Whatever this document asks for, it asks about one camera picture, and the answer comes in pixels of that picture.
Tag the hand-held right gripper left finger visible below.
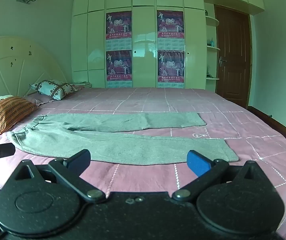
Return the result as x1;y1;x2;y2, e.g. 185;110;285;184
7;149;106;203

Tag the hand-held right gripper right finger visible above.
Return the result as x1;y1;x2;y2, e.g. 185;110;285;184
172;150;275;202

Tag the green towel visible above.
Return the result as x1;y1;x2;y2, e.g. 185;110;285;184
7;112;239;166

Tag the orange striped pillow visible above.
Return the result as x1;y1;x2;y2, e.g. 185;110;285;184
0;96;38;133

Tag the bed with pink checked sheet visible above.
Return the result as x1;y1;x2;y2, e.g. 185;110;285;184
0;87;286;233

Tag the stack of books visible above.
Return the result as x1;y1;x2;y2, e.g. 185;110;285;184
72;81;92;88

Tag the white maroon patterned pillow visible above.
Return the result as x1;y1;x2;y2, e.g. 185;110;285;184
30;79;78;101

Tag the cream headboard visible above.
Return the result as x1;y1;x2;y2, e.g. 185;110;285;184
0;36;71;103

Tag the brown wooden door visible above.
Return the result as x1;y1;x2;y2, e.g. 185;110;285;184
214;4;252;109

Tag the green wardrobe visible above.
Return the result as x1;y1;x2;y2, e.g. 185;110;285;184
71;0;265;89

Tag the cream corner shelf unit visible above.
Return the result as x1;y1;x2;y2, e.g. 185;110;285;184
204;2;220;80

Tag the purple wall poster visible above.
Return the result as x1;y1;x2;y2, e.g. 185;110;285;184
157;50;185;89
157;10;185;50
106;50;133;88
105;11;133;51

